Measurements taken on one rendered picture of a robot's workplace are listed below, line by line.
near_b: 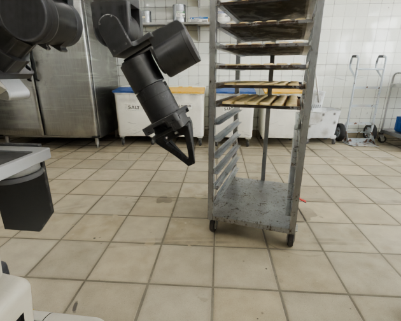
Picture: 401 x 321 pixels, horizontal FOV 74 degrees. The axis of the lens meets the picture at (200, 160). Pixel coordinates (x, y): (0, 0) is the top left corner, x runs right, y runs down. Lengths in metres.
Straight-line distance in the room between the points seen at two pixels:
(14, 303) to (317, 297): 1.14
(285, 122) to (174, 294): 2.73
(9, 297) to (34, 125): 3.46
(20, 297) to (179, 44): 0.50
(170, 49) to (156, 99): 0.08
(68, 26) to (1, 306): 0.47
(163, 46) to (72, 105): 3.23
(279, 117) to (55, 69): 2.76
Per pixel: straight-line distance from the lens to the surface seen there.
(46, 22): 0.50
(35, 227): 0.56
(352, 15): 4.49
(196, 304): 1.27
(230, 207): 1.64
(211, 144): 1.40
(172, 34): 0.45
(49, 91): 3.76
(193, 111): 3.46
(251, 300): 1.30
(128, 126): 3.68
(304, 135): 1.32
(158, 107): 0.45
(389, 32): 4.69
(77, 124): 3.66
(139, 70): 0.45
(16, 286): 0.60
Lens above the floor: 0.92
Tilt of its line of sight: 18 degrees down
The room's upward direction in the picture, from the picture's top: straight up
